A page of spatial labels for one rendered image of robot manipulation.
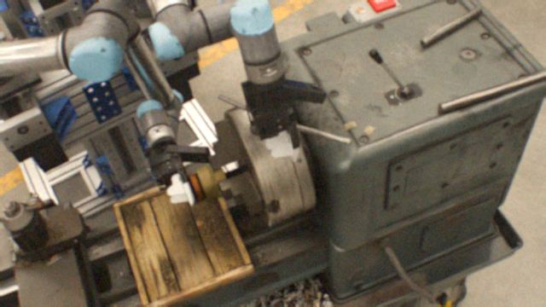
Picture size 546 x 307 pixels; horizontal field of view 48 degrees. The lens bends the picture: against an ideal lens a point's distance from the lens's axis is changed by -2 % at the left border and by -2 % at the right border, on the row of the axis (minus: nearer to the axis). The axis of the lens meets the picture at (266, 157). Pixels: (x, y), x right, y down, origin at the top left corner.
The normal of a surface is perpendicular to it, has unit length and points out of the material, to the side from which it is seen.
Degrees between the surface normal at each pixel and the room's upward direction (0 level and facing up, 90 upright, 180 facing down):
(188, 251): 0
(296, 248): 0
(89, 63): 89
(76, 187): 0
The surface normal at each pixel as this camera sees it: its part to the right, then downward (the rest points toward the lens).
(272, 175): 0.22, 0.17
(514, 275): -0.10, -0.59
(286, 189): 0.30, 0.44
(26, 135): 0.51, 0.66
